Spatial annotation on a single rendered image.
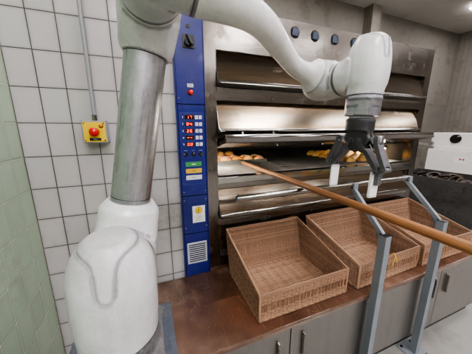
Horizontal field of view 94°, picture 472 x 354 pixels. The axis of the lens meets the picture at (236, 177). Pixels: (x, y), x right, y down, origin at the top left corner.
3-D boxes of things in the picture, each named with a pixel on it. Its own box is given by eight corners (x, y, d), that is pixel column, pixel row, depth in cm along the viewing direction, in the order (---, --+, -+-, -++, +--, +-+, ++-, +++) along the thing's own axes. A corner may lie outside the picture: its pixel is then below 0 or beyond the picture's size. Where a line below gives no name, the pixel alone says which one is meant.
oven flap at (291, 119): (218, 134, 128) (214, 101, 130) (415, 132, 191) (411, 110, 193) (220, 131, 124) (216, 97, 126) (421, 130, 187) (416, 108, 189)
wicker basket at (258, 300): (224, 266, 146) (223, 227, 140) (295, 249, 166) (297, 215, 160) (258, 326, 102) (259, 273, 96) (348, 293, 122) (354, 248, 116)
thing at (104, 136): (87, 142, 106) (83, 121, 103) (111, 142, 109) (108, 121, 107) (83, 143, 99) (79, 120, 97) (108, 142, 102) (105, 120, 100)
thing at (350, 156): (305, 154, 246) (305, 149, 245) (338, 153, 263) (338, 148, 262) (350, 163, 191) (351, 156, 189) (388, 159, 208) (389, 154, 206)
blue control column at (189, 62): (167, 230, 324) (155, 73, 277) (178, 228, 330) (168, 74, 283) (189, 351, 149) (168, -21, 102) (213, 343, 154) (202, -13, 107)
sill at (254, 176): (215, 182, 140) (215, 175, 139) (402, 165, 204) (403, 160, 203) (218, 184, 135) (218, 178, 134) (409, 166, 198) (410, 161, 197)
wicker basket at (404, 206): (358, 234, 189) (362, 204, 183) (402, 224, 209) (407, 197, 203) (422, 267, 145) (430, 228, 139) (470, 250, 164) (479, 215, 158)
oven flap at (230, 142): (226, 142, 116) (215, 147, 134) (434, 137, 179) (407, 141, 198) (225, 138, 115) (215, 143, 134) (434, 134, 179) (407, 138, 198)
